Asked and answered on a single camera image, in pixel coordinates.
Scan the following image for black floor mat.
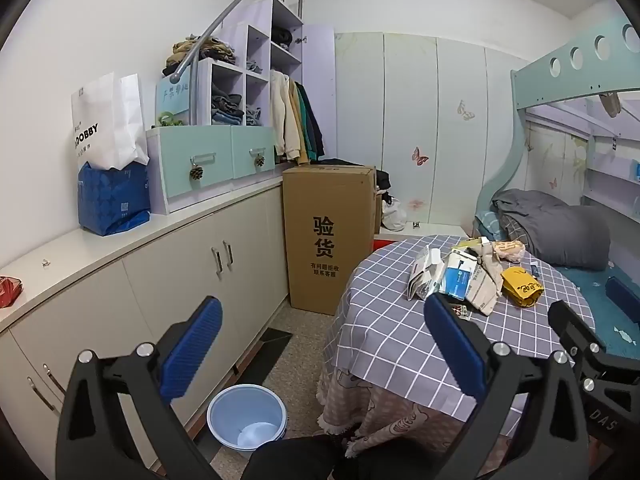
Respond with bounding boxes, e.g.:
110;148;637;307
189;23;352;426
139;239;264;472
230;329;293;391

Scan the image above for white grey plastic packet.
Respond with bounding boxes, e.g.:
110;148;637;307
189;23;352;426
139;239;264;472
409;246;446;302

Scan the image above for white plastic bag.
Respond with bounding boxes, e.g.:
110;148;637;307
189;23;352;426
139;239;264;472
381;195;408;232

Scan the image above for beige low cabinet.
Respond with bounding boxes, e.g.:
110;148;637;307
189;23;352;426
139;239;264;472
0;167;291;480

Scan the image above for dark navy hanging jacket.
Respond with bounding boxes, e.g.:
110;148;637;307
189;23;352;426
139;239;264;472
304;90;325;160

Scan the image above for teal drawer unit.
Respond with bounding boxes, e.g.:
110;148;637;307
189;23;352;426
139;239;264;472
146;125;277;216

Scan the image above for lavender wardrobe door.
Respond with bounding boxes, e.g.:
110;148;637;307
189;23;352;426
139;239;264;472
300;24;337;161

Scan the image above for tall cardboard box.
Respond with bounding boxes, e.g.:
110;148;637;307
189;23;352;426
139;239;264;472
281;159;381;317

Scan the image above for green yellow flat box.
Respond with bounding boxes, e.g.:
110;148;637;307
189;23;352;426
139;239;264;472
452;237;493;257

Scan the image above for blue and white carton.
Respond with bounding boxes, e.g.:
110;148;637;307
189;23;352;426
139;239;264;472
440;252;478;301

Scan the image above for green hanging jacket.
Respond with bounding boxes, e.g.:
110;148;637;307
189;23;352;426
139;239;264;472
295;82;317;161

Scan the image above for yellow paper bag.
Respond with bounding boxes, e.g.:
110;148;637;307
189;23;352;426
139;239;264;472
501;266;545;308

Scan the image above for lavender stepped cubby shelf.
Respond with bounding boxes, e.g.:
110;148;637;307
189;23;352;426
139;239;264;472
189;0;306;128

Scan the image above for white panelled wardrobe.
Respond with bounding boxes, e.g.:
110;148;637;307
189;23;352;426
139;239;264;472
334;32;516;228

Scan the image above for black trousers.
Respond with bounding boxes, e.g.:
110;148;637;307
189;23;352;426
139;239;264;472
240;434;471;480

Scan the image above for blue plastic packet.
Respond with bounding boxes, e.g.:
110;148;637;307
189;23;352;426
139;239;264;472
77;161;152;237

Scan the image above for pink checked fringed table cover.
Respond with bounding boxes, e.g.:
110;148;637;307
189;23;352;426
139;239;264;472
317;367;526;448

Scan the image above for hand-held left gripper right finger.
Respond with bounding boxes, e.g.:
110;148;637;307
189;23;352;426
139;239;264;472
424;292;591;480

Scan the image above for teal storage box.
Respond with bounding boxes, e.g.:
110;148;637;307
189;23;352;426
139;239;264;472
155;71;193;128

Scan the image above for grey duvet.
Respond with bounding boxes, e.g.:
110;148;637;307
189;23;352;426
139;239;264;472
492;189;612;272

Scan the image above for brown paper bag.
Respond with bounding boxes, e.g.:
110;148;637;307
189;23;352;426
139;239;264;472
475;242;507;293

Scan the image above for newsprint paper bag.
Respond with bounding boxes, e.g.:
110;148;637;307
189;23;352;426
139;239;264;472
464;260;503;317

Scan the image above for grey checked tablecloth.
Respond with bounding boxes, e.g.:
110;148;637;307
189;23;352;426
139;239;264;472
322;234;598;386

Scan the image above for red plastic bag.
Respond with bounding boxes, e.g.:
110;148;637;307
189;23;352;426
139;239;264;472
0;276;24;309

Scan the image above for light blue plastic bucket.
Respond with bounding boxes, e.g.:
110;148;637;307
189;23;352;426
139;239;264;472
206;384;288;457

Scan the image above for pile of brown clothes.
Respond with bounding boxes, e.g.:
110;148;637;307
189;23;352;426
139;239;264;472
162;35;236;77

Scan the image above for folded dark jeans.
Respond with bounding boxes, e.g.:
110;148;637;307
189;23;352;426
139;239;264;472
211;92;243;125

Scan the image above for teal bunk bed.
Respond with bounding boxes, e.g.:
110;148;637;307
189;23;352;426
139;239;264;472
472;17;640;241

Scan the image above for blue bed sheet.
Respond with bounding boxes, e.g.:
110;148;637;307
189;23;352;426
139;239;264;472
555;260;640;356

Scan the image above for orange patterned snack bag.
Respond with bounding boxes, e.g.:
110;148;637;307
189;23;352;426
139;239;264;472
492;240;526;263

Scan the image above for cream hanging jacket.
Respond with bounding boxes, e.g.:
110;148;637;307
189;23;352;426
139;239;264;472
270;70;303;163

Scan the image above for grey metal handrail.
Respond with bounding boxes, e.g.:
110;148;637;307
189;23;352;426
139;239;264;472
170;0;307;85

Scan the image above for white paper shopping bag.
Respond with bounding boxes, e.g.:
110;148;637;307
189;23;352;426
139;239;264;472
70;71;150;171

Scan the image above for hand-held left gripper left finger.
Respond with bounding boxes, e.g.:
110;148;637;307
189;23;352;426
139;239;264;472
55;296;223;480

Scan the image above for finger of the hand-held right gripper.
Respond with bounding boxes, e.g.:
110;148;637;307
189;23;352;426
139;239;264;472
604;276;640;315
547;301;637;461

